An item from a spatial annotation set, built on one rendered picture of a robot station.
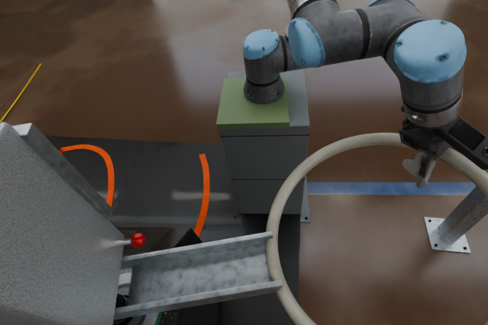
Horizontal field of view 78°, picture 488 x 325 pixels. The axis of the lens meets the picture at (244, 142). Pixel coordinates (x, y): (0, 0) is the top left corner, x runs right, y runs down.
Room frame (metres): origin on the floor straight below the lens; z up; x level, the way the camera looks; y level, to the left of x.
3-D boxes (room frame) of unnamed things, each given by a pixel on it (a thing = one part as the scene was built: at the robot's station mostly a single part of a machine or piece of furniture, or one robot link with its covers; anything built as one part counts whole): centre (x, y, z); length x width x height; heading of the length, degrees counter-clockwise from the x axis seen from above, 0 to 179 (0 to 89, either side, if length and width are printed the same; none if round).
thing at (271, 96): (1.08, -0.13, 0.93); 0.19 x 0.19 x 0.10
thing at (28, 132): (0.34, 0.35, 1.38); 0.08 x 0.03 x 0.28; 90
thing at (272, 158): (1.07, -0.13, 0.43); 0.50 x 0.50 x 0.85; 79
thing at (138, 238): (0.30, 0.29, 1.18); 0.08 x 0.03 x 0.03; 90
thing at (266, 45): (1.08, -0.14, 1.07); 0.17 x 0.15 x 0.18; 91
